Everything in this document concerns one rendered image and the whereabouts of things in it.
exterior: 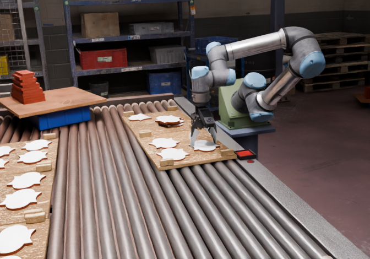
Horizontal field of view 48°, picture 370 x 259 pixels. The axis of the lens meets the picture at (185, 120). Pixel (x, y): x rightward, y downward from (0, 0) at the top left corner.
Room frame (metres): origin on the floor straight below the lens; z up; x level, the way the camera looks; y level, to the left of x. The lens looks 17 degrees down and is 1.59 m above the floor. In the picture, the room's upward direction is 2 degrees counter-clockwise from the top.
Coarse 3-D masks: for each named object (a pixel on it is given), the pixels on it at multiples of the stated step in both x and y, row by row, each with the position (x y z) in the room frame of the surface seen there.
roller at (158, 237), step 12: (120, 120) 2.34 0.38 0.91; (120, 132) 2.08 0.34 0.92; (132, 156) 1.73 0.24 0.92; (132, 168) 1.59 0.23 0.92; (144, 192) 1.36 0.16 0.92; (144, 204) 1.27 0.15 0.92; (144, 216) 1.22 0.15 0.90; (156, 216) 1.20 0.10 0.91; (156, 228) 1.11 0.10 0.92; (156, 240) 1.05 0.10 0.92; (156, 252) 1.01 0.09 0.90; (168, 252) 0.99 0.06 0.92
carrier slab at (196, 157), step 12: (180, 132) 1.99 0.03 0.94; (204, 132) 1.97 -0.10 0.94; (144, 144) 1.83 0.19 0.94; (180, 144) 1.81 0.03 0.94; (216, 144) 1.79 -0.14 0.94; (156, 156) 1.67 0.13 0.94; (192, 156) 1.66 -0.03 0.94; (204, 156) 1.65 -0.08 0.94; (216, 156) 1.64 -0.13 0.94; (228, 156) 1.64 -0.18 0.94; (156, 168) 1.57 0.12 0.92; (168, 168) 1.56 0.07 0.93
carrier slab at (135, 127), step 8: (160, 112) 2.38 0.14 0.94; (168, 112) 2.37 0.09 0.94; (176, 112) 2.37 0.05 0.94; (128, 120) 2.24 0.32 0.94; (144, 120) 2.23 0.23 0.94; (152, 120) 2.22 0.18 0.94; (184, 120) 2.20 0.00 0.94; (136, 128) 2.08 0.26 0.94; (144, 128) 2.08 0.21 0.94; (152, 128) 2.07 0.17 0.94; (160, 128) 2.06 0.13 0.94; (168, 128) 2.06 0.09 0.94; (176, 128) 2.05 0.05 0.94; (184, 128) 2.05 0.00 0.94; (136, 136) 1.96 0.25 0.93
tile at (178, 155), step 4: (168, 148) 1.74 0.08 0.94; (172, 148) 1.74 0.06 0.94; (164, 152) 1.69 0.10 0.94; (168, 152) 1.69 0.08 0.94; (172, 152) 1.69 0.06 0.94; (176, 152) 1.69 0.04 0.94; (180, 152) 1.69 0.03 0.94; (184, 152) 1.68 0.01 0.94; (160, 156) 1.66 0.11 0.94; (164, 156) 1.65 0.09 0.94; (168, 156) 1.65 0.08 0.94; (172, 156) 1.64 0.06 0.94; (176, 156) 1.64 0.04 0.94; (180, 156) 1.64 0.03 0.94; (184, 156) 1.64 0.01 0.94; (176, 160) 1.60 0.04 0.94; (180, 160) 1.61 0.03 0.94
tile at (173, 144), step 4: (156, 140) 1.86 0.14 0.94; (160, 140) 1.86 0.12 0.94; (164, 140) 1.85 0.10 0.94; (168, 140) 1.85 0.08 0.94; (172, 140) 1.85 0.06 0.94; (152, 144) 1.81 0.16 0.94; (156, 144) 1.80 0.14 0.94; (160, 144) 1.79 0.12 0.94; (164, 144) 1.79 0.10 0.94; (168, 144) 1.79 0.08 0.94; (172, 144) 1.79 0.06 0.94; (176, 144) 1.79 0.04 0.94; (156, 148) 1.76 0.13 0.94; (164, 148) 1.76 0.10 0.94
